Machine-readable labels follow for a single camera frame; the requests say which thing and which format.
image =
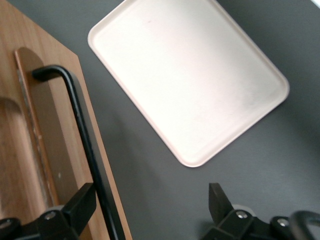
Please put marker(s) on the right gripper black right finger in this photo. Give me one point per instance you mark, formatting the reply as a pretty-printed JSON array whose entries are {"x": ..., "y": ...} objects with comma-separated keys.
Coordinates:
[{"x": 222, "y": 212}]

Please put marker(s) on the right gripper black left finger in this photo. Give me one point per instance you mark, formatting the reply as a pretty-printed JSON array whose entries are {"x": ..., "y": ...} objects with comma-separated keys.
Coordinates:
[{"x": 75, "y": 212}]

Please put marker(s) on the white rectangular tray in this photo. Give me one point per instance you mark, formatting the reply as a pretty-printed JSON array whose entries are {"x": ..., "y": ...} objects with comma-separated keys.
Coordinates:
[{"x": 190, "y": 80}]

